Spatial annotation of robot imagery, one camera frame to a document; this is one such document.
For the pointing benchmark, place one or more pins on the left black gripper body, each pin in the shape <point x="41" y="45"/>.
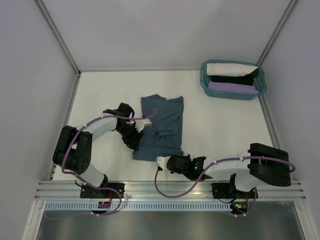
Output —
<point x="129" y="134"/>

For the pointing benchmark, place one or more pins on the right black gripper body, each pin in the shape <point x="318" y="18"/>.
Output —
<point x="184" y="157"/>

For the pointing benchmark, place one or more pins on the blue-grey t shirt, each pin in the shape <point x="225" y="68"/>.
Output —
<point x="164" y="137"/>

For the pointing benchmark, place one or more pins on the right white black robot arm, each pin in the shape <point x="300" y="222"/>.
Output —
<point x="257" y="166"/>

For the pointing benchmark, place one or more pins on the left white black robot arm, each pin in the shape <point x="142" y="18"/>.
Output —
<point x="73" y="151"/>

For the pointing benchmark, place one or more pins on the purple rolled t shirt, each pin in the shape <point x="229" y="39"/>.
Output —
<point x="232" y="88"/>

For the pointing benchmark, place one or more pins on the black rolled t shirt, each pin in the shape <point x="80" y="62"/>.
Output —
<point x="240" y="80"/>

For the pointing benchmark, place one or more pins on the white rolled t shirt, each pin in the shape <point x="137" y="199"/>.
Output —
<point x="231" y="69"/>

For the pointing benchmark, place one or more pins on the teal plastic basket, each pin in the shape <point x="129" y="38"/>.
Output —
<point x="259" y="82"/>

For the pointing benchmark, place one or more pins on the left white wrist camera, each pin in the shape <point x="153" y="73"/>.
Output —
<point x="142" y="123"/>

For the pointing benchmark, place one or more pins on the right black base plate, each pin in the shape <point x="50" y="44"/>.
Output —
<point x="229" y="191"/>

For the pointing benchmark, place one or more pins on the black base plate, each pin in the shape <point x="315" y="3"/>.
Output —
<point x="229" y="191"/>
<point x="88" y="192"/>

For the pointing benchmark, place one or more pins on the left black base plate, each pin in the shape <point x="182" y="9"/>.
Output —
<point x="88" y="192"/>

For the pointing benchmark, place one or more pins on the light blue cable duct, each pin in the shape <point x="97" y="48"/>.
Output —
<point x="139" y="206"/>

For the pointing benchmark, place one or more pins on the aluminium front rail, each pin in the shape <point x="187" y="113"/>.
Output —
<point x="146" y="191"/>

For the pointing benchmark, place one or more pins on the left aluminium frame post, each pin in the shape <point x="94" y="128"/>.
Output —
<point x="57" y="35"/>

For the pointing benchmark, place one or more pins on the aluminium frame post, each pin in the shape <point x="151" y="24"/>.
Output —
<point x="57" y="35"/>
<point x="292" y="4"/>

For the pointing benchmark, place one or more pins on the right aluminium frame post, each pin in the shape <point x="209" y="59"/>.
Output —
<point x="292" y="4"/>

